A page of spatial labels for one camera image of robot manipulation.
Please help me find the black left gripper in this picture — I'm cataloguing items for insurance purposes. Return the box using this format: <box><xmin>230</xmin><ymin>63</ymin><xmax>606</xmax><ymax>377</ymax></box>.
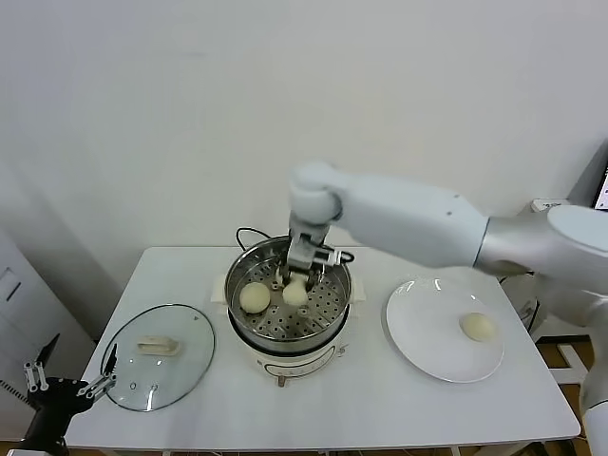
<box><xmin>23</xmin><ymin>333</ymin><xmax>120</xmax><ymax>414</ymax></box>

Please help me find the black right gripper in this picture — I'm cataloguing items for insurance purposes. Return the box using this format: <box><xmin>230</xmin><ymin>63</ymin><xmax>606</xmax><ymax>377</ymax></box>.
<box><xmin>271</xmin><ymin>263</ymin><xmax>326</xmax><ymax>294</ymax></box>

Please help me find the stainless steel steamer basket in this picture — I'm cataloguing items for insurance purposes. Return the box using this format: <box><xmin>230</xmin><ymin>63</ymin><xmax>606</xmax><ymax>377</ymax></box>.
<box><xmin>222</xmin><ymin>236</ymin><xmax>352</xmax><ymax>348</ymax></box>

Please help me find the cream electric cooker base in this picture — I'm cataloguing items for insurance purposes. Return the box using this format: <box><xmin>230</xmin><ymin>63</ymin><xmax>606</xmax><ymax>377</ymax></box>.
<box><xmin>210</xmin><ymin>273</ymin><xmax>367</xmax><ymax>389</ymax></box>

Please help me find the white round plate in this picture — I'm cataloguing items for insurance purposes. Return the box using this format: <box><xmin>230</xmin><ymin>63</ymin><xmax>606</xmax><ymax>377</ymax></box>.
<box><xmin>385</xmin><ymin>277</ymin><xmax>504</xmax><ymax>384</ymax></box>

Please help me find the laptop computer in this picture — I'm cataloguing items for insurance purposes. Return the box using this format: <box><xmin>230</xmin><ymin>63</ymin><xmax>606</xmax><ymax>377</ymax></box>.
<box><xmin>581</xmin><ymin>137</ymin><xmax>608</xmax><ymax>210</ymax></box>

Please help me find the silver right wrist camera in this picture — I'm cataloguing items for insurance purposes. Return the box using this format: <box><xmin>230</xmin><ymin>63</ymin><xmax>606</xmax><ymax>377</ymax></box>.
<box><xmin>286</xmin><ymin>226</ymin><xmax>341</xmax><ymax>276</ymax></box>

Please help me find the black cooker power cable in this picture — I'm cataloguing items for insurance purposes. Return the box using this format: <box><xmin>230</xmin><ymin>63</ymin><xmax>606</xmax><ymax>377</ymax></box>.
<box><xmin>235</xmin><ymin>226</ymin><xmax>276</xmax><ymax>252</ymax></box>

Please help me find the glass lid with cream handle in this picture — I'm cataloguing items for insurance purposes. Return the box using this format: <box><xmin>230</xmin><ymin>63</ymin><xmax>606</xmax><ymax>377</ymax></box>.
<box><xmin>100</xmin><ymin>303</ymin><xmax>217</xmax><ymax>412</ymax></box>

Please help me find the white metal floor frame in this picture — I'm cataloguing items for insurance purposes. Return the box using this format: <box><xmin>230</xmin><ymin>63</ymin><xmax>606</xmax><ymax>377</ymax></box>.
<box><xmin>555</xmin><ymin>342</ymin><xmax>595</xmax><ymax>387</ymax></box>

